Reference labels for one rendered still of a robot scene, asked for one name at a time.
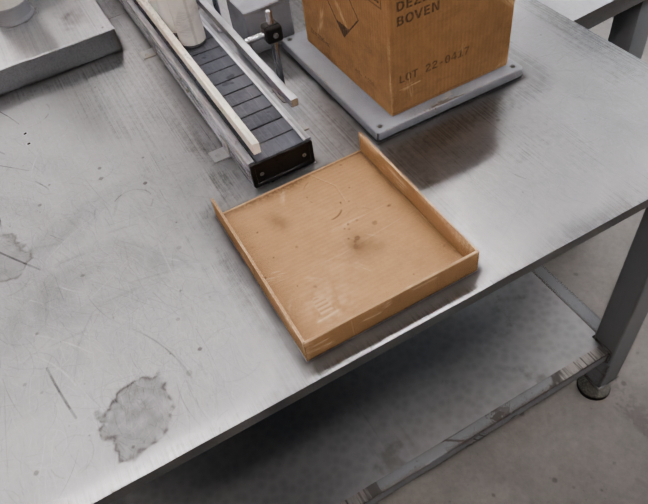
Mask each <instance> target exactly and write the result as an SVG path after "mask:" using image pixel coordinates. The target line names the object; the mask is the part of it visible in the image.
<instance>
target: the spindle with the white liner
mask: <svg viewBox="0 0 648 504"><path fill-rule="evenodd" d="M34 11H35V10H34V7H33V6H32V5H30V4H29V2H28V0H0V27H12V26H16V25H19V24H21V23H23V22H25V21H27V20H28V19H30V18H31V17H32V15H33V14H34Z"/></svg>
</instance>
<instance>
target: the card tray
mask: <svg viewBox="0 0 648 504"><path fill-rule="evenodd" d="M359 144H360V150H359V151H356V152H354V153H352V154H350V155H348V156H346V157H343V158H341V159H339V160H337V161H335V162H332V163H330V164H328V165H326V166H324V167H321V168H319V169H317V170H315V171H313V172H311V173H308V174H306V175H304V176H302V177H300V178H297V179H295V180H293V181H291V182H289V183H286V184H284V185H282V186H280V187H278V188H275V189H273V190H271V191H269V192H267V193H265V194H262V195H260V196H258V197H256V198H254V199H251V200H249V201H247V202H245V203H243V204H240V205H238V206H236V207H234V208H232V209H230V210H227V211H225V212H223V213H222V211H221V210H220V208H219V207H218V205H217V204H216V202H215V200H214V199H213V198H211V202H212V205H213V207H214V210H215V213H216V216H217V218H218V220H219V221H220V223H221V224H222V226H223V228H224V229H225V231H226V232H227V234H228V236H229V237H230V239H231V240H232V242H233V244H234V245H235V247H236V248H237V250H238V252H239V253H240V255H241V256H242V258H243V260H244V261H245V263H246V264H247V266H248V268H249V269H250V271H251V272H252V274H253V276H254V277H255V279H256V280H257V282H258V284H259V285H260V287H261V288H262V290H263V292H264V293H265V295H266V296H267V298H268V300H269V301H270V303H271V304H272V306H273V307H274V309H275V311H276V312H277V314H278V315H279V317H280V319H281V320H282V322H283V323H284V325H285V327H286V328H287V330H288V331H289V333H290V335H291V336H292V338H293V339H294V341H295V343H296V344H297V346H298V347H299V349H300V351H301V352H302V354H303V355H304V357H305V359H306V360H307V361H309V360H311V359H313V358H315V357H317V356H319V355H320V354H322V353H324V352H326V351H328V350H330V349H332V348H333V347H335V346H337V345H339V344H341V343H343V342H345V341H347V340H348V339H350V338H352V337H354V336H356V335H358V334H360V333H361V332H363V331H365V330H367V329H369V328H371V327H373V326H374V325H376V324H378V323H380V322H382V321H384V320H386V319H387V318H389V317H391V316H393V315H395V314H397V313H399V312H400V311H402V310H404V309H406V308H408V307H410V306H412V305H413V304H415V303H417V302H419V301H421V300H423V299H425V298H426V297H428V296H430V295H432V294H434V293H436V292H438V291H439V290H441V289H443V288H445V287H447V286H449V285H451V284H453V283H454V282H456V281H458V280H460V279H462V278H464V277H466V276H467V275H469V274H471V273H473V272H475V271H477V268H478V260H479V250H478V249H477V248H476V247H475V246H474V245H473V244H472V243H471V242H470V241H469V240H468V239H467V238H466V237H465V236H464V235H463V234H462V233H461V232H460V231H459V230H458V229H457V228H456V227H455V226H454V225H453V224H452V223H451V222H450V221H449V220H448V219H447V218H446V217H445V216H444V215H443V214H442V213H441V212H440V211H439V210H438V209H437V208H436V207H435V206H434V205H433V204H432V203H431V202H430V201H429V200H428V199H427V198H426V197H425V196H424V195H423V194H422V193H421V192H420V191H419V190H418V189H417V188H416V187H415V186H414V185H413V184H412V183H411V182H410V181H409V180H408V179H407V178H406V177H405V176H404V175H403V174H402V173H401V172H400V171H399V170H398V169H397V168H396V167H395V166H394V165H393V164H392V163H391V162H390V161H389V160H388V159H387V158H386V157H385V156H384V155H383V154H382V153H381V152H380V151H379V150H378V149H377V148H376V147H375V146H374V145H373V144H372V143H371V142H370V141H369V140H368V139H367V138H366V137H365V136H364V135H363V134H362V133H361V132H359Z"/></svg>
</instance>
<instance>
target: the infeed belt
mask: <svg viewBox="0 0 648 504"><path fill-rule="evenodd" d="M133 1H134V3H135V4H136V5H137V6H138V8H139V9H140V10H141V12H142V13H143V14H144V16H145V17H146V18H147V20H148V21H149V22H150V24H151V25H152V26H153V28H154V29H155V30H156V32H157V33H158V34H159V36H160V37H161V38H162V40H163V41H164V42H165V44H166V45H167V46H168V48H169V49H170V50H171V52H172V53H173V54H174V56H175V57H176V58H177V59H178V61H179V62H180V63H181V65H182V66H183V67H184V69H185V70H186V71H187V73H188V74H189V75H190V77H191V78H192V79H193V81H194V82H195V83H196V85H197V86H198V87H199V89H200V90H201V91H202V93H203V94H204V95H205V97H206V98H207V99H208V101H209V102H210V103H211V105H212V106H213V107H214V109H215V110H216V111H217V112H218V114H219V115H220V116H221V118H222V119H223V120H224V122H225V123H226V124H227V126H228V127H229V128H230V130H231V131H232V132H233V134H234V135H235V136H236V138H237V139H238V140H239V142H240V143H241V144H242V146H243V147H244V148H245V150H246V151H247V152H248V154H249V155H250V156H251V158H252V159H253V160H254V162H255V163H257V164H259V163H261V162H263V161H265V160H268V159H270V158H272V157H274V156H277V155H279V154H281V153H283V152H286V151H288V150H290V149H292V148H295V147H297V146H299V145H301V144H304V140H303V139H302V138H301V137H300V136H299V135H298V134H297V132H296V131H295V130H293V128H292V127H291V126H290V124H289V123H288V122H287V121H286V120H285V119H284V118H283V116H282V115H281V114H280V113H279V112H278V111H277V110H276V108H275V107H274V106H273V105H272V104H271V103H270V102H269V100H268V99H267V98H266V97H265V96H264V95H263V94H262V92H261V91H260V90H259V89H258V88H257V87H256V86H255V84H254V83H253V82H252V81H251V80H250V79H249V78H248V76H247V75H246V74H245V73H244V72H243V71H242V70H241V68H240V67H239V66H238V65H237V64H236V63H235V61H234V60H233V59H232V58H231V57H230V56H229V55H228V53H227V52H226V51H225V50H224V49H223V48H222V47H221V46H220V44H219V43H218V42H217V41H216V40H215V39H214V37H213V36H212V35H211V34H210V33H209V32H208V31H207V29H206V28H205V27H204V26H203V28H204V31H205V35H206V38H207V39H206V42H205V43H204V44H203V45H201V46H199V47H197V48H192V49H187V48H185V50H186V51H187V52H188V53H189V55H190V56H191V57H192V58H193V60H194V61H195V62H196V64H197V65H198V66H199V67H200V69H201V70H202V71H203V72H204V74H205V75H206V76H207V77H208V79H209V80H210V81H211V83H212V84H213V85H214V86H215V88H216V89H217V90H218V91H219V93H220V94H221V95H222V97H223V98H224V99H225V100H226V102H227V103H228V104H229V105H230V107H231V108H232V109H233V110H234V112H235V113H236V114H237V116H238V117H239V118H240V119H241V121H242V122H243V123H244V124H245V126H246V127H247V128H248V129H249V131H250V132H251V133H252V135H253V136H254V137H255V138H256V140H257V141H258V142H259V146H260V150H261V152H260V153H258V154H255V155H254V154H253V153H252V151H251V150H250V149H249V147H248V146H247V145H246V143H245V142H244V141H243V140H242V138H241V137H240V136H239V134H238V133H237V132H236V130H235V129H234V128H233V126H232V125H231V124H230V123H229V121H228V120H227V119H226V117H225V116H224V115H223V113H222V112H221V111H220V109H219V108H218V107H217V105H216V104H215V103H214V102H213V100H212V99H211V98H210V96H209V95H208V94H207V92H206V91H205V90H204V88H203V87H202V86H201V85H200V83H199V82H198V81H197V79H196V78H195V77H194V75H193V74H192V73H191V71H190V70H189V69H188V67H187V66H186V65H185V64H184V62H183V61H182V60H181V58H180V57H179V56H178V54H177V53H176V52H175V50H174V49H173V48H172V47H171V45H170V44H169V43H168V41H167V40H166V39H165V37H164V36H163V35H162V33H161V32H160V31H159V29H158V28H157V27H156V26H155V24H154V23H153V22H152V20H151V19H150V18H149V16H148V15H147V14H146V12H145V11H144V10H143V9H142V7H141V6H140V5H139V3H138V2H137V1H136V0H133Z"/></svg>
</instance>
